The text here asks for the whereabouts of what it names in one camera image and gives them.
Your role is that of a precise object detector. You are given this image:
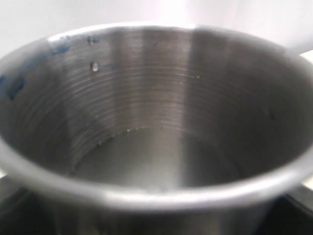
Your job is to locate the stainless steel cup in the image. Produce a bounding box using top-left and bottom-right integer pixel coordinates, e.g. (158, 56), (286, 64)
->
(0, 23), (313, 235)

